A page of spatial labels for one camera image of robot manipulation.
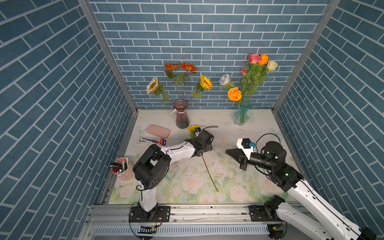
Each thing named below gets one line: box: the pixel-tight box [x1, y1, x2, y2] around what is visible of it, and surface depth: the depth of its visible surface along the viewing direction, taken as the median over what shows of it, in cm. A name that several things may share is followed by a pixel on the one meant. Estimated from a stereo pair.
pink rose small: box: [248, 53, 262, 91], surface depth 91 cm
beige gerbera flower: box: [146, 77, 173, 105], surface depth 79 cm
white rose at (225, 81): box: [218, 73, 235, 90], surface depth 91 cm
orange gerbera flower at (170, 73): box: [164, 63, 180, 100], surface depth 90 cm
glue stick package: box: [136, 137, 167, 146], surface depth 103 cm
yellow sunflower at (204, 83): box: [188, 74, 213, 103], surface depth 83 cm
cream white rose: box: [267, 60, 278, 72], surface depth 93 cm
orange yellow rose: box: [227, 87, 242, 102], surface depth 83 cm
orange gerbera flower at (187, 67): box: [175, 62, 198, 100], surface depth 93 cm
